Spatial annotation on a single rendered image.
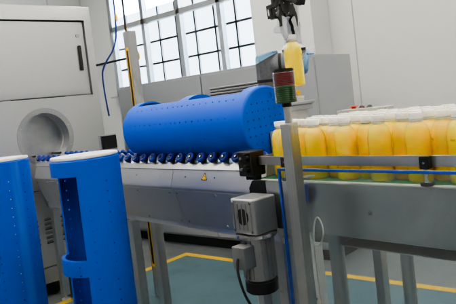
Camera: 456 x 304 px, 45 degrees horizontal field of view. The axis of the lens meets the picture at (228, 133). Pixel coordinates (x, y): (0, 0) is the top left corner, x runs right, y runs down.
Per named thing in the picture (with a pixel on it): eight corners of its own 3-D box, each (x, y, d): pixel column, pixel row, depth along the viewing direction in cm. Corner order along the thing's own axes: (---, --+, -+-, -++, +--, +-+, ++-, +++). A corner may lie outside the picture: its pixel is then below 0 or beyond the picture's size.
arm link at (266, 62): (258, 80, 276) (255, 53, 275) (284, 77, 274) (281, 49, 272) (254, 81, 265) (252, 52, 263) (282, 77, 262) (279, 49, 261)
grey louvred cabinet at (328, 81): (176, 225, 559) (159, 85, 551) (368, 243, 417) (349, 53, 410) (134, 239, 518) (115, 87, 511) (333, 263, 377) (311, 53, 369)
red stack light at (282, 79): (283, 86, 164) (282, 72, 164) (300, 83, 159) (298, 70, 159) (269, 87, 160) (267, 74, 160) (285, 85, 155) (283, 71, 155)
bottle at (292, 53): (284, 87, 207) (279, 40, 207) (292, 87, 213) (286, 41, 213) (301, 84, 204) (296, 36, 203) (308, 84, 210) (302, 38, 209)
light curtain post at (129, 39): (162, 293, 356) (130, 32, 347) (167, 294, 351) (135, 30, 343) (155, 296, 352) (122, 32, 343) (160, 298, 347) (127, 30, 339)
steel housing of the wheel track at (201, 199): (77, 200, 384) (70, 152, 382) (319, 230, 222) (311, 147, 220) (37, 209, 365) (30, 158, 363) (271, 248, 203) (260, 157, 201)
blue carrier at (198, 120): (172, 151, 292) (163, 98, 290) (296, 148, 227) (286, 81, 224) (127, 162, 274) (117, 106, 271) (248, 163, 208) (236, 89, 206)
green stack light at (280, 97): (286, 102, 164) (283, 86, 164) (301, 100, 159) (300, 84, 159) (271, 104, 160) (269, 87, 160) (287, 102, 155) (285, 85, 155)
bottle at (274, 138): (277, 176, 193) (271, 127, 192) (273, 174, 200) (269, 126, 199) (296, 174, 194) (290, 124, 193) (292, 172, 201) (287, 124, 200)
